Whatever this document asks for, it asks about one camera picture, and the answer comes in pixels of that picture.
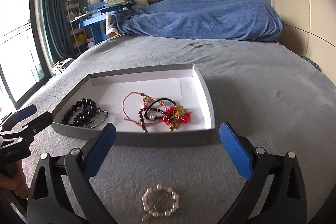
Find silver bangle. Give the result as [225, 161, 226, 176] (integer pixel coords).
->
[85, 109, 108, 129]

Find large black bead bracelet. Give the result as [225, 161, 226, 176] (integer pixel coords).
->
[61, 97, 101, 127]

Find black hair tie with pearl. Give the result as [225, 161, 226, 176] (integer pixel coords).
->
[144, 97, 177, 121]

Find dark red bead bracelet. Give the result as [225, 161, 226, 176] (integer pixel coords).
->
[138, 107, 169, 133]

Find red bead gold charm bracelet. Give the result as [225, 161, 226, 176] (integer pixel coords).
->
[161, 104, 193, 132]

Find round pearl hair clip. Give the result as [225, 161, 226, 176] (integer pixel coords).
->
[141, 184, 180, 223]

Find person's left hand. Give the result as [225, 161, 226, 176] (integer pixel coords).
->
[0, 160, 29, 199]

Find window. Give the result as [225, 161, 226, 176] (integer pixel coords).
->
[1, 0, 51, 109]

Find white shoes on floor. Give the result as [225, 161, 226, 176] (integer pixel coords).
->
[52, 58, 75, 75]

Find grey bed cover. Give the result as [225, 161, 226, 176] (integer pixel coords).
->
[29, 36, 335, 223]

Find grey cardboard tray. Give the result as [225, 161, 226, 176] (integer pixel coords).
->
[52, 64, 215, 147]

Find green curtain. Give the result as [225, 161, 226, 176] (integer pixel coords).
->
[39, 0, 75, 64]

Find white shelf rack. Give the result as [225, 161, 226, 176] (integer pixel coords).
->
[65, 0, 88, 57]

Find blue desk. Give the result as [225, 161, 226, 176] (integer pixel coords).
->
[70, 0, 133, 45]

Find blue blanket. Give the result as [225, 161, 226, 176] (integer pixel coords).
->
[106, 0, 283, 42]

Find white plush toy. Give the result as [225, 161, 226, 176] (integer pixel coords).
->
[132, 0, 149, 9]

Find beige wardrobe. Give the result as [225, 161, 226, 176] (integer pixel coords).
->
[271, 0, 335, 81]

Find pink string bracelet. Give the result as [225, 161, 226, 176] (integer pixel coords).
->
[121, 91, 169, 125]

